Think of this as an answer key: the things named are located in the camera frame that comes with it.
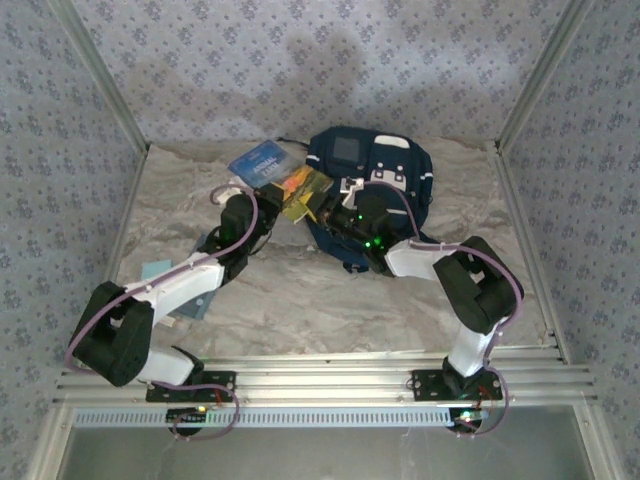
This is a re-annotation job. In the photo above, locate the Animal Farm paperback book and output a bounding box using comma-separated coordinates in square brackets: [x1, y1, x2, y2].
[227, 139, 335, 225]

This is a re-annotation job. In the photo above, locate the navy blue backpack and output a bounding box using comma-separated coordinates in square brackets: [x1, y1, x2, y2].
[277, 125, 435, 275]

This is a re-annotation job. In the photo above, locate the light blue notepad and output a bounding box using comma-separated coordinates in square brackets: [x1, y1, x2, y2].
[141, 258, 174, 282]

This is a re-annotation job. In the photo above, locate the black controller board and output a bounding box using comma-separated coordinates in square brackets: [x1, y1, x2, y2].
[166, 407, 209, 436]
[448, 407, 489, 435]

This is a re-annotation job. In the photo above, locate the grey metal panel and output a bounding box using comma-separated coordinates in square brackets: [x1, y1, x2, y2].
[57, 405, 599, 480]

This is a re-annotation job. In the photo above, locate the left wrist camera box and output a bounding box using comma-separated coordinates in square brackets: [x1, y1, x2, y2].
[209, 183, 242, 207]

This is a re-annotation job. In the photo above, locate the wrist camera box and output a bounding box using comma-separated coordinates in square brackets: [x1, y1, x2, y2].
[209, 183, 242, 207]
[338, 176, 367, 209]

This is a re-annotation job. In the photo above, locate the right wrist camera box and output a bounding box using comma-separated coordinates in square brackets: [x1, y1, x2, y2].
[338, 176, 367, 209]

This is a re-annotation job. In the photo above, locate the aluminium table side rail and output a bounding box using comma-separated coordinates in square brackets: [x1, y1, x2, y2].
[492, 139, 572, 365]

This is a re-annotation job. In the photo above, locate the aluminium mounting rail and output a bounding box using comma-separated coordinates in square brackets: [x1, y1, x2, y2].
[52, 351, 600, 406]

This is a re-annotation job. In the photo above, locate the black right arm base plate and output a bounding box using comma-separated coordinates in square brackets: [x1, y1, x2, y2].
[410, 369, 504, 401]

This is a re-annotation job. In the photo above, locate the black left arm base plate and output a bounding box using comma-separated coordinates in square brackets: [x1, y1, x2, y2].
[145, 370, 237, 404]

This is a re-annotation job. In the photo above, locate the aluminium frame post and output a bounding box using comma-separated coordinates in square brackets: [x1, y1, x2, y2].
[497, 0, 599, 151]
[49, 0, 151, 154]

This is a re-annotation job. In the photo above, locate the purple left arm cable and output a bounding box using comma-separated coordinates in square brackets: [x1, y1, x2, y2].
[66, 182, 261, 443]

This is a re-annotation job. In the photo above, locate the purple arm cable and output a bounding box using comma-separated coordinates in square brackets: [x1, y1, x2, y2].
[364, 179, 527, 441]
[66, 182, 261, 443]

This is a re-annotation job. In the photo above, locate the grey slotted cable duct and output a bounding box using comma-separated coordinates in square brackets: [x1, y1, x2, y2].
[72, 407, 484, 430]

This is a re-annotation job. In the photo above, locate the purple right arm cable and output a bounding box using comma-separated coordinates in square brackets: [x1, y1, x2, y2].
[364, 179, 527, 441]

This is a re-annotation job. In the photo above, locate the aluminium frame leg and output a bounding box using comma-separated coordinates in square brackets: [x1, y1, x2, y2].
[574, 404, 626, 480]
[27, 404, 76, 480]

